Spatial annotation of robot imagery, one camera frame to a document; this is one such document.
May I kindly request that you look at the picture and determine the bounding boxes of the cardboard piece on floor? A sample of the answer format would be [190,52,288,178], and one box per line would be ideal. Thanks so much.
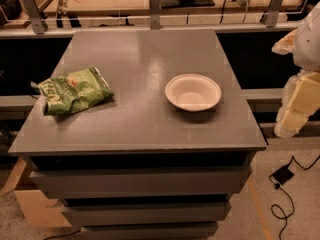
[0,158,71,228]

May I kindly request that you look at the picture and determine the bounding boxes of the green jalapeno chip bag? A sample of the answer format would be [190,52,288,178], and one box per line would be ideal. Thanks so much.
[38,67,113,115]

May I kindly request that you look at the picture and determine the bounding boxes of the black power adapter with cable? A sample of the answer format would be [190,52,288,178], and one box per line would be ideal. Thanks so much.
[268,155,320,240]

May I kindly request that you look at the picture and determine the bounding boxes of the right metal rail bracket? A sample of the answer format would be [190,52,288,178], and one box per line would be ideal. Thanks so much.
[261,0,283,28]

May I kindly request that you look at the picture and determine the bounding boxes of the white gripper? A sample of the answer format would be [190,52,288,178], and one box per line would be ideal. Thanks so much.
[272,2,320,138]

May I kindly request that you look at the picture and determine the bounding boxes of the white paper bowl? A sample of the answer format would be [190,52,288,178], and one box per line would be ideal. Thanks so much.
[165,74,222,112]

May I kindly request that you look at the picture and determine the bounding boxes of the grey drawer cabinet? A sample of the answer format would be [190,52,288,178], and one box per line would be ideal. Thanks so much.
[10,30,266,240]

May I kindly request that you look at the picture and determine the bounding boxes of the left metal rail bracket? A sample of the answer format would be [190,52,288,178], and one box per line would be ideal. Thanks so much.
[22,0,47,34]

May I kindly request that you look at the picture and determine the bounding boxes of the metal rail bracket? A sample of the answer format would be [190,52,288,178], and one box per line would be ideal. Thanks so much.
[22,0,47,34]
[261,0,283,28]
[149,0,160,30]

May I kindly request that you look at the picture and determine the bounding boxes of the middle metal rail bracket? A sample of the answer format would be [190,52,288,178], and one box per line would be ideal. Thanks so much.
[149,0,160,30]

